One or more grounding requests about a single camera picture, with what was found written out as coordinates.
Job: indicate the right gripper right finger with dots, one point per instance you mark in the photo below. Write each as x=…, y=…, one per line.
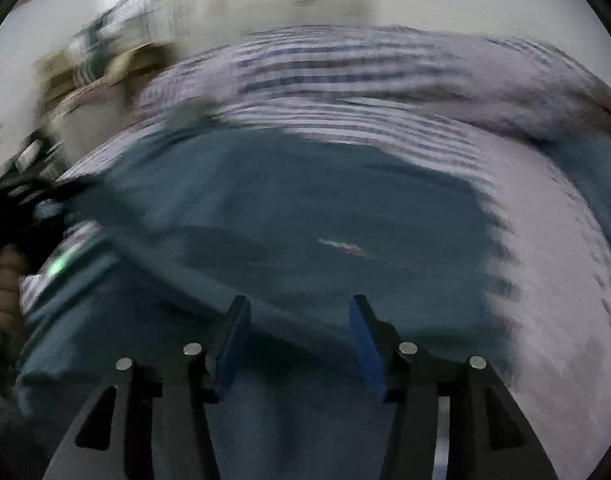
x=489, y=436

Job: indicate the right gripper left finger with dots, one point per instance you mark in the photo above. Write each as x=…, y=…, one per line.
x=143, y=422

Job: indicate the blue t-shirt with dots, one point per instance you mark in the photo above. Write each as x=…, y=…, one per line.
x=299, y=227

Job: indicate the black clothes rack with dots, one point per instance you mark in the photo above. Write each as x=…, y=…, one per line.
x=140, y=20

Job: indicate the person's left hand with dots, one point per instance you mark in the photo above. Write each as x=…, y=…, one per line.
x=0, y=289

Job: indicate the plush toy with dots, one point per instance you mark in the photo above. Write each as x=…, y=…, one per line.
x=92, y=51

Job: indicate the dark green garment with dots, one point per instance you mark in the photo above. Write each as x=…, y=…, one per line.
x=193, y=113

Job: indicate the checkered bed sheet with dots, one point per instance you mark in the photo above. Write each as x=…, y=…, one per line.
x=550, y=200

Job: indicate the checkered quilt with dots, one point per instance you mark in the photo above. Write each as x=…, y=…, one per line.
x=510, y=85

